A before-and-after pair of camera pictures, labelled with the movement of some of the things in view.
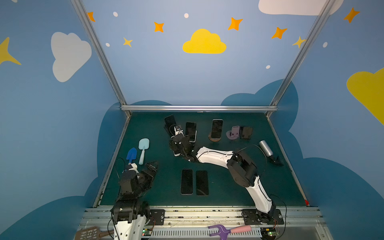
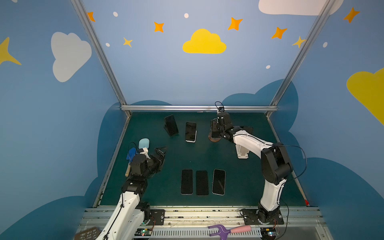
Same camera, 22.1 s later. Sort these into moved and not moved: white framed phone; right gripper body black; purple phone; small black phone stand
Moved: white framed phone; right gripper body black
Not moved: purple phone; small black phone stand
